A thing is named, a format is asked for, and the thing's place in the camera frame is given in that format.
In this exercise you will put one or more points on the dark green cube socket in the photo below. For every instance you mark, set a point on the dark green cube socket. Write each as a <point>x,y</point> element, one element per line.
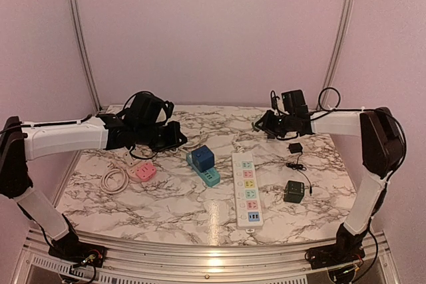
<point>294,192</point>

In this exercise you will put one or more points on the right aluminium frame post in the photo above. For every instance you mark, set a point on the right aluminium frame post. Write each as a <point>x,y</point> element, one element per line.
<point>342,29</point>

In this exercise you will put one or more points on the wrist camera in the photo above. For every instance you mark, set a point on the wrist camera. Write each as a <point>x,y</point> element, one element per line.
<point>291,102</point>
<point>144,109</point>

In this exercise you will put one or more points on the front aluminium rail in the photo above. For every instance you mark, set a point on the front aluminium rail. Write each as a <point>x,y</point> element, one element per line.
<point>130,261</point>

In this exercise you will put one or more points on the left aluminium frame post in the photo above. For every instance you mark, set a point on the left aluminium frame post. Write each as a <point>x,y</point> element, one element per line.
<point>84,55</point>

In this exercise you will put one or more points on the aluminium frame post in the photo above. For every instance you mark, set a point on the aluminium frame post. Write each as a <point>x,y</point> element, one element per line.
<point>342,29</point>
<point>84,55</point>

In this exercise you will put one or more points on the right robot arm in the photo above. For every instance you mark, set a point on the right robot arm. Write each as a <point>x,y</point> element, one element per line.
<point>383,150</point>

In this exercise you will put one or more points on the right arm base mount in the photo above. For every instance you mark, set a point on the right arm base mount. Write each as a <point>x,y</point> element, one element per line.
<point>329,256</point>

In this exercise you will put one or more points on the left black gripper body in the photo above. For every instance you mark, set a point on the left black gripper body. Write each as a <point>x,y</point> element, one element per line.
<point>158,140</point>

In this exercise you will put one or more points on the black power adapter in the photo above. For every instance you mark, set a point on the black power adapter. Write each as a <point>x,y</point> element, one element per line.
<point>295,148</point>

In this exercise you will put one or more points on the light green USB adapter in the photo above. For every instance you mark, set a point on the light green USB adapter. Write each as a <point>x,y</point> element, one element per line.
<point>255,127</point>

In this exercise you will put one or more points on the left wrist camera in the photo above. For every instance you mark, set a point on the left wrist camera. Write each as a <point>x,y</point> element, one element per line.
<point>144,109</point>

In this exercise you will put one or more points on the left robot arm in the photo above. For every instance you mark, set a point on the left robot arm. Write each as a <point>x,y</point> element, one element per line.
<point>25,141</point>

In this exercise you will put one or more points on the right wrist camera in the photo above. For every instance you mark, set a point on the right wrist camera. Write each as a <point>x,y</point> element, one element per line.
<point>291,102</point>

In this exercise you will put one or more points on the pink round power strip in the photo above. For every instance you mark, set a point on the pink round power strip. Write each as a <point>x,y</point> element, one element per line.
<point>141,172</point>

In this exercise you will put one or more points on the blue cube socket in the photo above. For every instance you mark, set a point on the blue cube socket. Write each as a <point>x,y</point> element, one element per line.
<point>203,158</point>

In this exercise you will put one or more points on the teal power strip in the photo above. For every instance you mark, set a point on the teal power strip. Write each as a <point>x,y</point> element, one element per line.
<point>210,177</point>

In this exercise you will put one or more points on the white long power strip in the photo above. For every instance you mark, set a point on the white long power strip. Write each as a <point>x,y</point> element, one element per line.
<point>248,207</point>

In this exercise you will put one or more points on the white plug adapter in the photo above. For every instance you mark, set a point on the white plug adapter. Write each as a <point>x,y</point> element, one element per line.
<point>130,160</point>

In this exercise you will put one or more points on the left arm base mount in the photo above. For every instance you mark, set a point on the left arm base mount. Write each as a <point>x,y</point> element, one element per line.
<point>78,252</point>

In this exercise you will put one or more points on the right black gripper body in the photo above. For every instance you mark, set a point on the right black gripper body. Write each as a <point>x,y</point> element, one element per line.
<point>277,127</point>

